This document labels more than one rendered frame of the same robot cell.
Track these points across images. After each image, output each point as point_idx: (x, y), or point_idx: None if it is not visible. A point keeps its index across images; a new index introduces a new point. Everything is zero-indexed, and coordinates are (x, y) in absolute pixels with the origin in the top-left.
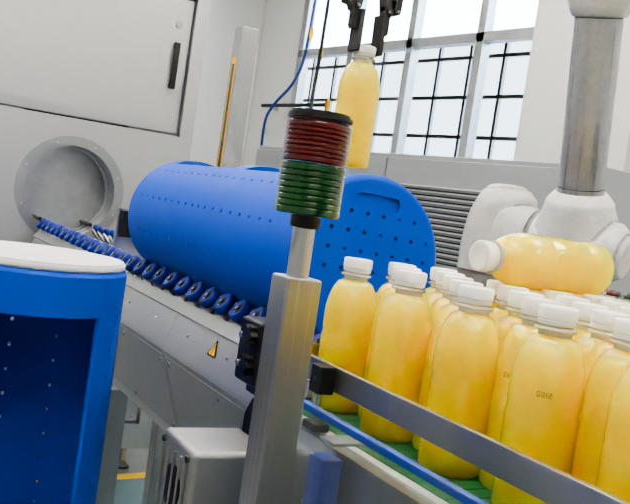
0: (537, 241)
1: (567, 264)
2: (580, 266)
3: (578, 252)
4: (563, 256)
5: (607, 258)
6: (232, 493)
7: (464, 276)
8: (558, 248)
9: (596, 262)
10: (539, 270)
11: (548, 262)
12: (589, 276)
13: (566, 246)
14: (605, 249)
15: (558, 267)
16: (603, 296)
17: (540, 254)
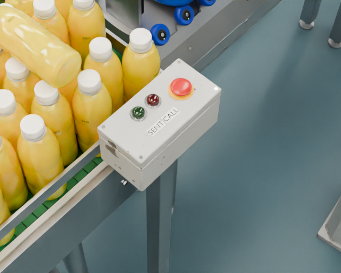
0: None
1: (13, 53)
2: (23, 61)
3: (24, 52)
4: (10, 47)
5: (46, 70)
6: None
7: (40, 11)
8: (10, 39)
9: (35, 67)
10: None
11: None
12: (32, 71)
13: (18, 42)
14: (52, 64)
15: (8, 51)
16: (52, 91)
17: None
